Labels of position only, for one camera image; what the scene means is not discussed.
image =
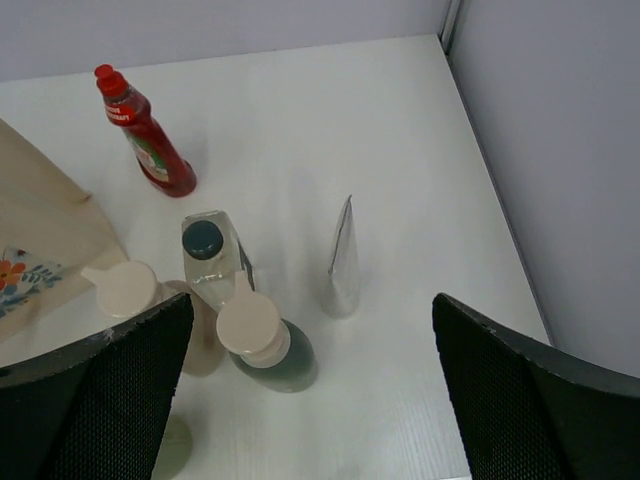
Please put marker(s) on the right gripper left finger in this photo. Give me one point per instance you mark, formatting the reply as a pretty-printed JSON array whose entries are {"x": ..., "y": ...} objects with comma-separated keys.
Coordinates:
[{"x": 96, "y": 408}]

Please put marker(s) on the silver tube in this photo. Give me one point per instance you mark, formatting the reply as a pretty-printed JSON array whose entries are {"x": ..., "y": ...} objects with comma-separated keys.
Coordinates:
[{"x": 342, "y": 291}]

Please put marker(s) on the pale green bottle beige cap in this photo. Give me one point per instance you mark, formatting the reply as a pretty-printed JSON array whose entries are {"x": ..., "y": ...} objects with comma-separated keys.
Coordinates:
[{"x": 175, "y": 449}]

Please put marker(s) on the clear square bottle black cap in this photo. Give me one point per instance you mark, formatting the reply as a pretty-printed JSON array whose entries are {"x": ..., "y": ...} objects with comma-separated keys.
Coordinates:
[{"x": 212, "y": 255}]

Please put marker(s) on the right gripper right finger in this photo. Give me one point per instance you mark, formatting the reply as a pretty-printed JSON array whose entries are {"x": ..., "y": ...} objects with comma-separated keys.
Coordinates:
[{"x": 526, "y": 410}]

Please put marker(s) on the grey-green pump bottle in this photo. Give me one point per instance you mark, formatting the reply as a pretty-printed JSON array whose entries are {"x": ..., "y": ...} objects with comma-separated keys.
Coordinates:
[{"x": 263, "y": 345}]

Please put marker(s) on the red dish soap bottle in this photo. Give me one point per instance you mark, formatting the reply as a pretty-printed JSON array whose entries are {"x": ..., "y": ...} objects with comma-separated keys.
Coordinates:
[{"x": 128, "y": 109}]

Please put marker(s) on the cream canvas tote bag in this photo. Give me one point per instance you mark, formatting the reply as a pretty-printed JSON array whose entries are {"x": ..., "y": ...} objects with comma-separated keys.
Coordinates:
[{"x": 50, "y": 230}]

